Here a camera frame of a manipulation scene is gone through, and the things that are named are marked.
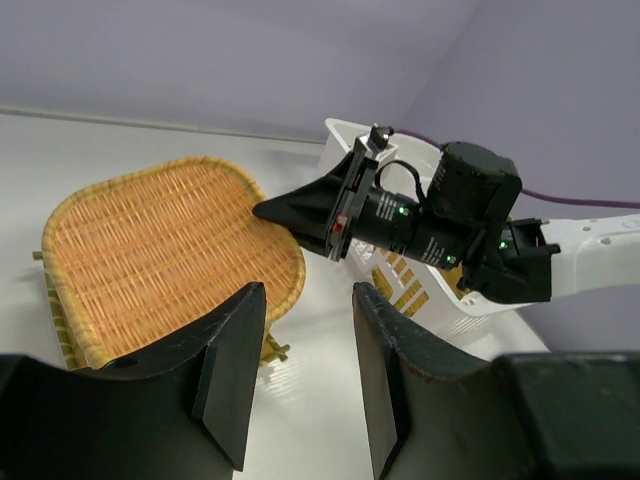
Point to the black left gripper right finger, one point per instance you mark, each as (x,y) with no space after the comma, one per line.
(434,411)

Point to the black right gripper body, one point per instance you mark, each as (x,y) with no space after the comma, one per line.
(384,218)

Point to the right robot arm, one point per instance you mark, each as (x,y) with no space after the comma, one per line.
(461,219)

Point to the square bamboo woven plate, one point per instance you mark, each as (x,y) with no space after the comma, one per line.
(279,301)

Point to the small round bamboo plate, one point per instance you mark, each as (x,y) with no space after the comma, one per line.
(396,281)

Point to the thick tan woven plate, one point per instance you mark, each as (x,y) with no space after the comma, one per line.
(139,256)

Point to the white plastic dish rack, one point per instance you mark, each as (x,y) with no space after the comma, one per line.
(450,314)

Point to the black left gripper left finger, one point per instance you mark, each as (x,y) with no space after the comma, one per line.
(176,409)

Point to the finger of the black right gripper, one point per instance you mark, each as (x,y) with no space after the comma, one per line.
(317,203)
(311,237)

